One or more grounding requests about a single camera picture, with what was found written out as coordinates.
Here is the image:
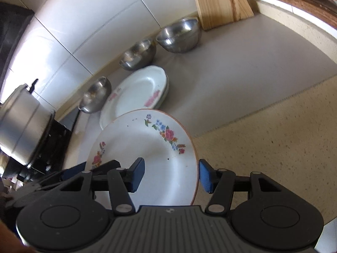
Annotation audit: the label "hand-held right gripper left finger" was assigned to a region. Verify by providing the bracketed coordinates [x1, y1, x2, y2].
[50, 158, 146, 216]

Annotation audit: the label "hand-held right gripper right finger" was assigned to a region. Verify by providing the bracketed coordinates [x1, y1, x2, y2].
[199, 159, 290, 216]

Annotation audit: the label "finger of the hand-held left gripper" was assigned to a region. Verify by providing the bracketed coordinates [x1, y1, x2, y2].
[39, 163, 88, 189]
[91, 160, 120, 176]

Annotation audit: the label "white floral plate orange rim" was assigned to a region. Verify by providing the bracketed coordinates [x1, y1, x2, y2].
[85, 109, 199, 206]

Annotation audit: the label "steel bowl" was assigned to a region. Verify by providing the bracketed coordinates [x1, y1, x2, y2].
[78, 76, 112, 114]
[119, 38, 158, 71]
[156, 17, 203, 54]

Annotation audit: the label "person's left forearm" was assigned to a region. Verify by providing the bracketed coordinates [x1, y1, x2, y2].
[0, 219, 35, 253]

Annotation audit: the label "black gas stove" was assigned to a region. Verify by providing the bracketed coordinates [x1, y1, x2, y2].
[0, 111, 81, 187]

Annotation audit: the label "silver pressure cooker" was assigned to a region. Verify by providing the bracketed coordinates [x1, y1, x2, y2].
[0, 78, 56, 165]

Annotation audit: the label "white plate pink flowers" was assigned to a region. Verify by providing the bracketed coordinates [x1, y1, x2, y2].
[99, 65, 167, 131]
[157, 70, 170, 109]

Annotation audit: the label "black range hood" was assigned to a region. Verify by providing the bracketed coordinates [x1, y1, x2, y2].
[0, 1, 35, 85]

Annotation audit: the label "light wooden block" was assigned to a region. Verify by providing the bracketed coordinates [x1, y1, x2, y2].
[190, 0, 239, 31]

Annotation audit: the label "thin wooden board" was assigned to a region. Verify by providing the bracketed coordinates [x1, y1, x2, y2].
[235, 0, 255, 22]

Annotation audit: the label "wooden picture frame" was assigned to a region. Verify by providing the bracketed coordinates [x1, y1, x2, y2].
[262, 0, 337, 29]

